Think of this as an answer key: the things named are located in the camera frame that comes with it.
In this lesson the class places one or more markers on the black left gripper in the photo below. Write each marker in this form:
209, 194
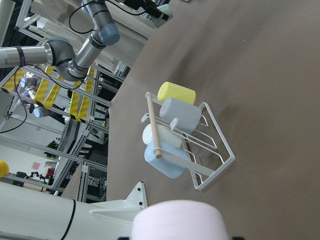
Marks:
147, 5

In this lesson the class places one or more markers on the green plastic cup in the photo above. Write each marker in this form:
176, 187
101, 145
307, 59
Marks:
165, 15

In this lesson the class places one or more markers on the pink plastic cup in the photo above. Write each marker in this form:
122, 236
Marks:
179, 220

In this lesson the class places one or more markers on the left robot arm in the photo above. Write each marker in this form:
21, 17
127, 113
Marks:
93, 31

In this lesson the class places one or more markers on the yellow plastic cup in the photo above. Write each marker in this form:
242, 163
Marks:
172, 90

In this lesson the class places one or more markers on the grey plastic cup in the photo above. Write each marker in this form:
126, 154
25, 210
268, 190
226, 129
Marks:
188, 115

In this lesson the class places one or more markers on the cream plastic cup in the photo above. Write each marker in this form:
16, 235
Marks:
164, 133

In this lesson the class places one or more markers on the blue plastic cup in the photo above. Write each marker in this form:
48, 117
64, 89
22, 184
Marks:
164, 165

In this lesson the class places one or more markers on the whole yellow lemon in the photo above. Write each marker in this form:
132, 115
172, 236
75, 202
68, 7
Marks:
4, 169

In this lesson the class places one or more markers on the white wire cup holder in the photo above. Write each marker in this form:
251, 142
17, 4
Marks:
208, 150

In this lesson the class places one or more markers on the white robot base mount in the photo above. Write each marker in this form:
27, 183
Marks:
26, 214

